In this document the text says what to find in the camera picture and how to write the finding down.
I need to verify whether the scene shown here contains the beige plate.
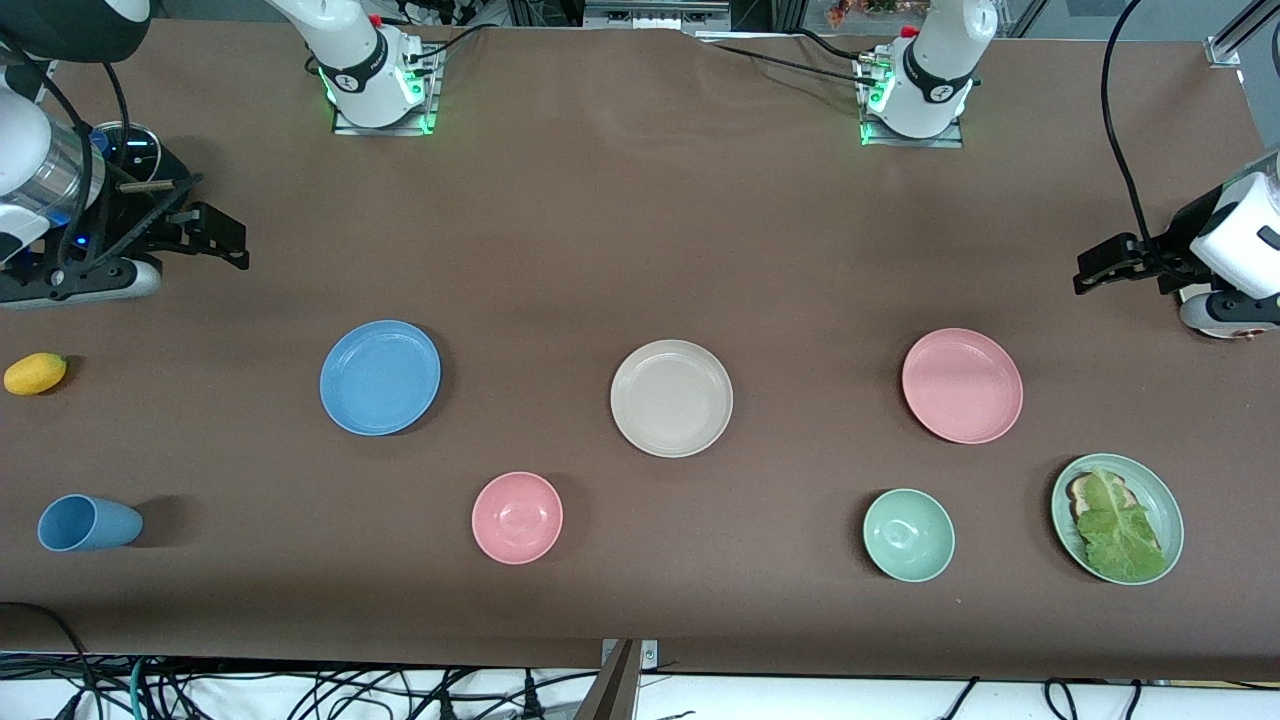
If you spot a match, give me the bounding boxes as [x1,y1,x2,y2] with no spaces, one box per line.
[610,339,734,459]

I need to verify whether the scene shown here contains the dark metal bar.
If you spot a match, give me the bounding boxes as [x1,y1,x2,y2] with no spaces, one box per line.
[574,640,641,720]

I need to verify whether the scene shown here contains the glass lid with blue knob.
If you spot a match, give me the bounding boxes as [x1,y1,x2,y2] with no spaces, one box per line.
[93,121,162,179]

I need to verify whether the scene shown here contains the toasted bread slice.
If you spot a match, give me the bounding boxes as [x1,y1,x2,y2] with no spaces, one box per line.
[1066,473,1136,521]

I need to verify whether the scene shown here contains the black pot with blue handle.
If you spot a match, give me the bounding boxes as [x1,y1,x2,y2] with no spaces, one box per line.
[90,120,192,229]

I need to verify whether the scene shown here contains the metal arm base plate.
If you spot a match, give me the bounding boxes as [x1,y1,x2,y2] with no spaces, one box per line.
[858,55,966,150]
[332,42,442,137]

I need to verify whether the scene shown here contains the silver power strip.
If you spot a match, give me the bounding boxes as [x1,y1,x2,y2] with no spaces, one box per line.
[583,0,732,32]

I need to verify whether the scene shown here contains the blue plate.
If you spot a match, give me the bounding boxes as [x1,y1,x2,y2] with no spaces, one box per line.
[320,320,442,437]

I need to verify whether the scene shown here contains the pink bowl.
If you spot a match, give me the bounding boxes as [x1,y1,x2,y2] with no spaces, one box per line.
[472,472,564,566]

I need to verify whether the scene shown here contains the green bowl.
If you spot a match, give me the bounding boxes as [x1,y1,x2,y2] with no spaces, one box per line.
[863,488,956,583]

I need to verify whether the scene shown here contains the yellow lemon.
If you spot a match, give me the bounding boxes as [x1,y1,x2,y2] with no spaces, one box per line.
[4,352,68,396]

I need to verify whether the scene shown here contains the pink plate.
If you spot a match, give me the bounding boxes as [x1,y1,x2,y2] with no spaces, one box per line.
[902,328,1024,445]

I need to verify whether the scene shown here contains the green plate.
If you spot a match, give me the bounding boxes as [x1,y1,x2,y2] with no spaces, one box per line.
[1051,453,1185,586]

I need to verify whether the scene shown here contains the black base cable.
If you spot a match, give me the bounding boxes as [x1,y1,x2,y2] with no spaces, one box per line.
[790,28,871,67]
[698,40,881,89]
[405,15,501,79]

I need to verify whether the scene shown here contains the green lettuce leaf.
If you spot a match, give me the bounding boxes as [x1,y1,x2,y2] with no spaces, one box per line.
[1075,468,1167,582]

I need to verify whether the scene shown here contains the colourful background object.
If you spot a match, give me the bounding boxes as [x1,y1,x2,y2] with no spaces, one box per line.
[825,0,933,29]

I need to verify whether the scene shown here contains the aluminium frame profile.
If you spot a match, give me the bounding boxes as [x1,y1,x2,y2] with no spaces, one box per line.
[1204,0,1280,69]

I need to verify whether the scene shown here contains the blue cup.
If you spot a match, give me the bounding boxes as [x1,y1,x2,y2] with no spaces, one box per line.
[38,494,144,552]

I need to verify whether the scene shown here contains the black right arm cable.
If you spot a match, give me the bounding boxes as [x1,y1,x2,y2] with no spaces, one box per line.
[0,35,133,273]

